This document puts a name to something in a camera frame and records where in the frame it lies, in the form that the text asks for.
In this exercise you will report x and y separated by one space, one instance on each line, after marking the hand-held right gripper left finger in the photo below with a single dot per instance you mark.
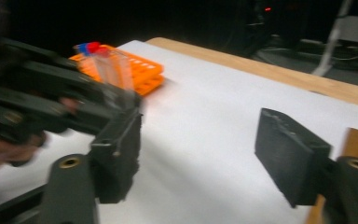
118 155

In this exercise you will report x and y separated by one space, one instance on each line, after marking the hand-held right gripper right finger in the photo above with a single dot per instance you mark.
289 155

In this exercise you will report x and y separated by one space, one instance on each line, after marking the red-capped clear test tube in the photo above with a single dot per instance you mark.
121 73
101 67

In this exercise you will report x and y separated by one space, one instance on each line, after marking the orange test tube rack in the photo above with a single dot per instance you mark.
146 73

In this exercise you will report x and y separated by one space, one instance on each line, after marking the blue-capped clear test tube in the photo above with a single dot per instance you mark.
82 49

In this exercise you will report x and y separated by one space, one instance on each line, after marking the grey metal stand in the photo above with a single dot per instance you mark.
331 40

